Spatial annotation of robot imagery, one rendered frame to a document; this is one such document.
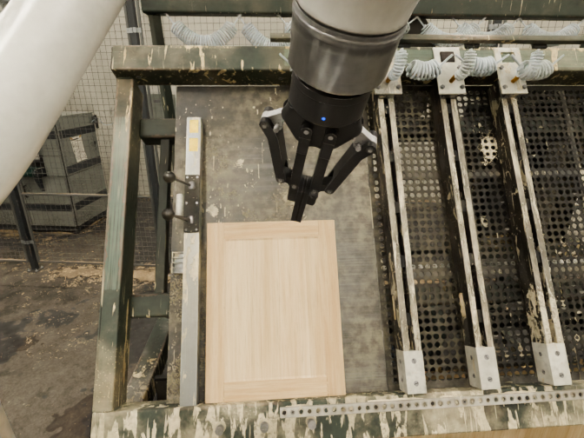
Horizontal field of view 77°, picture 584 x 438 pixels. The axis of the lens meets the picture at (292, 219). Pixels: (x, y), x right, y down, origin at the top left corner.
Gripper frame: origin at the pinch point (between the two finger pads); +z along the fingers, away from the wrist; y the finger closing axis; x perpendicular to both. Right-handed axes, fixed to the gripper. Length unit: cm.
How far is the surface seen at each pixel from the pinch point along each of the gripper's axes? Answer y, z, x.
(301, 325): -11, 78, -8
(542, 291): -86, 63, -33
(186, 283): 28, 74, -12
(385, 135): -26, 49, -72
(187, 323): 25, 78, -1
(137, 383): 41, 110, 16
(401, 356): -43, 75, -5
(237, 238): 16, 70, -30
